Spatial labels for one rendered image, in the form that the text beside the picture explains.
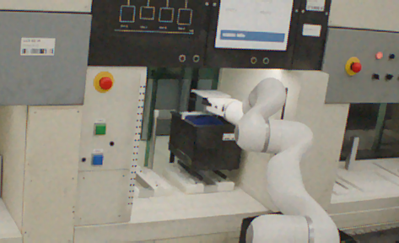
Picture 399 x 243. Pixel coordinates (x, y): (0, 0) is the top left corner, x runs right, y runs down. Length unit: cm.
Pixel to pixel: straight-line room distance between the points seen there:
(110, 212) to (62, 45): 59
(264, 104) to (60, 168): 66
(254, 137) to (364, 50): 81
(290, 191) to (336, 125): 87
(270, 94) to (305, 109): 44
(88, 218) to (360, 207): 118
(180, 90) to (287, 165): 145
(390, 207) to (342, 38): 84
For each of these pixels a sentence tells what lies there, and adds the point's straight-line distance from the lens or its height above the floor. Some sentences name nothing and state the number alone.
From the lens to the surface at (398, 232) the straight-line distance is 266.
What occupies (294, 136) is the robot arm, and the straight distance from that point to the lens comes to 197.
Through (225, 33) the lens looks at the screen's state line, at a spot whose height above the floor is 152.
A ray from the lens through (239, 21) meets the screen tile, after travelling 228.
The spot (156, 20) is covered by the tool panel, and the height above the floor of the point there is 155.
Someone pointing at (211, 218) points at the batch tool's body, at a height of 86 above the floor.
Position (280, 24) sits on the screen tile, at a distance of 237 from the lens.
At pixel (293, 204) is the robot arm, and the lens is 180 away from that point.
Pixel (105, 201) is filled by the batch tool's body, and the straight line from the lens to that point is 226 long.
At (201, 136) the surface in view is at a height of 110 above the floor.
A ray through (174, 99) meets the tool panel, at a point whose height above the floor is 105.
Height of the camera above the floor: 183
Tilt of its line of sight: 18 degrees down
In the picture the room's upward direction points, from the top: 6 degrees clockwise
